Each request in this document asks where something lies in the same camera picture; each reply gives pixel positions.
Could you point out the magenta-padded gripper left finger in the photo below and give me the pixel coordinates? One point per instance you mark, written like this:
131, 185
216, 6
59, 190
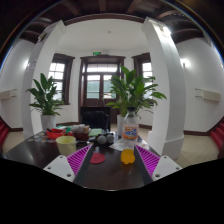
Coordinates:
78, 160

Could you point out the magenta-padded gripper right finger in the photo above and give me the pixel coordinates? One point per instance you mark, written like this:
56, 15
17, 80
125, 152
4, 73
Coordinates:
148, 160

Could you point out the orange drink plastic bottle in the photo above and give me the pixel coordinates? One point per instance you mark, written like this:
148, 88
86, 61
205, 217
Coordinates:
130, 130

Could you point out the flat round red coaster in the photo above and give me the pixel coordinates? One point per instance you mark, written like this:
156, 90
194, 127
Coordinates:
97, 158

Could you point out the pale yellow cup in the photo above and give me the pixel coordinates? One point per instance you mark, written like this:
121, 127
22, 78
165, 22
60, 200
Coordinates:
66, 145

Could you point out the grey round ball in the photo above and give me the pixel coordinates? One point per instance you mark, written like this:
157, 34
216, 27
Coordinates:
101, 139
110, 138

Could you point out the green flat pad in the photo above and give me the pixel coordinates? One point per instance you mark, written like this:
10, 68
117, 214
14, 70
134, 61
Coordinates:
95, 132

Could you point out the red plastic box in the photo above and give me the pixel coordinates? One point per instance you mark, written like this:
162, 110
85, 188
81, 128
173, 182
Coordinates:
55, 134

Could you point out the printed paper leaflet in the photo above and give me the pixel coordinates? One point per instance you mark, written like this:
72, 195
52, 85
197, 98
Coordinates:
116, 145

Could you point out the small potted plant white pot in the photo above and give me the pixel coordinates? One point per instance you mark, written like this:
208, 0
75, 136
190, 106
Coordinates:
46, 100

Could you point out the large potted plant white pot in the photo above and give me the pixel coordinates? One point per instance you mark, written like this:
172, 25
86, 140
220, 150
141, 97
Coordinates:
133, 91

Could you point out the red carpeted staircase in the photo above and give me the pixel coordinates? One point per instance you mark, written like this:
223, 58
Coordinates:
218, 135
3, 131

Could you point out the dark wooden glazed door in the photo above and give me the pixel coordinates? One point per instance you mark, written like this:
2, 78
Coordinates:
98, 83

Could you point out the dark framed window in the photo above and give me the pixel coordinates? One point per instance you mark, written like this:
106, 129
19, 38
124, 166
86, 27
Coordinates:
58, 73
146, 68

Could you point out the green exit sign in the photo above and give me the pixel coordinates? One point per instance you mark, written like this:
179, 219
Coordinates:
96, 53

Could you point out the white wall radiator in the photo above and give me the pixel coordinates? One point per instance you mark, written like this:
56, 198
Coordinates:
7, 94
208, 95

